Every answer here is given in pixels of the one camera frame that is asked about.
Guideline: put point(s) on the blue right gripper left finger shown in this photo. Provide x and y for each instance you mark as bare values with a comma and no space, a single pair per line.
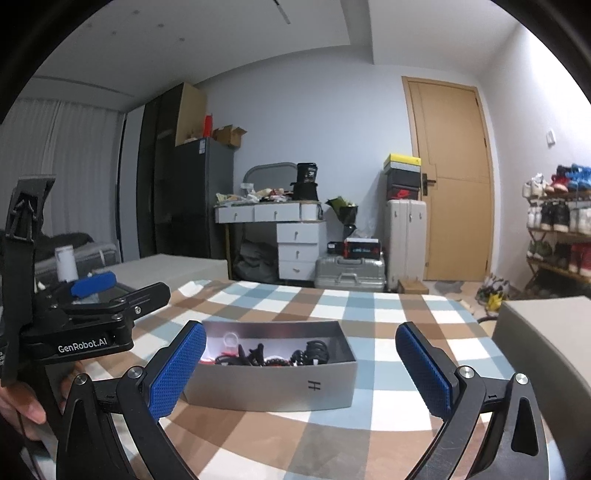
171,367

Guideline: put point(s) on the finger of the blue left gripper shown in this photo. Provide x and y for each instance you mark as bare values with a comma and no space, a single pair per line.
131,306
92,285

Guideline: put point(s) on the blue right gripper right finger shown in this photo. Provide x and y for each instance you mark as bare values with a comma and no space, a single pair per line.
431,369

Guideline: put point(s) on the black hair claw clip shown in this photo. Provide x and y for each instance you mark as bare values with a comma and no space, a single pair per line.
254,357

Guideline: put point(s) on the person's left hand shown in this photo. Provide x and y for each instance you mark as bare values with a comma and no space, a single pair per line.
18,400

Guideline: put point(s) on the white cup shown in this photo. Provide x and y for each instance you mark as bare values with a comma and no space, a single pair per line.
66,268

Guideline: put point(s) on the grey bed footboard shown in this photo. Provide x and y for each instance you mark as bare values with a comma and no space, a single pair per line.
174,271

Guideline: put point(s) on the plaid bed sheet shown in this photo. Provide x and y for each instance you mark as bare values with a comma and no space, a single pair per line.
387,433

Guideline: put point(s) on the grey cardboard box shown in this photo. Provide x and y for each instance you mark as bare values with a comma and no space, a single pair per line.
309,366

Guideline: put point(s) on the small cardboard box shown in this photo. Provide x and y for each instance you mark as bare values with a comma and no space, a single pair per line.
412,287

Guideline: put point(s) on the black wardrobe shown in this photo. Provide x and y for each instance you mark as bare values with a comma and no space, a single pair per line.
178,175

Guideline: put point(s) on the silver suitcase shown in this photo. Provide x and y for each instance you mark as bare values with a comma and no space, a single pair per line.
339,273

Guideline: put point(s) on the black red flat box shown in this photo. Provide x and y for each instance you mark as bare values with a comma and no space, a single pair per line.
356,248

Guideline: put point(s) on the white tall suitcase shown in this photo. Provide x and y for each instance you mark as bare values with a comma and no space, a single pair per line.
405,241

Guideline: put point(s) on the white dressing desk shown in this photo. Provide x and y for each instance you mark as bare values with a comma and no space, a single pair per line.
301,232

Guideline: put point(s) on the black flower bouquet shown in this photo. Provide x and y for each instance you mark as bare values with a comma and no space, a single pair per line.
346,213

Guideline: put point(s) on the wooden shoe rack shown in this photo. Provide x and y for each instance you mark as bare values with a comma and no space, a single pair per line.
558,223

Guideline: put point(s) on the yellow black shoe boxes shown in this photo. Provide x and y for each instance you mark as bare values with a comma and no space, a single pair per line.
403,177

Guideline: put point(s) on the wooden door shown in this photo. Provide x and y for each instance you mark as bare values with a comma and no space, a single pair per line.
449,134

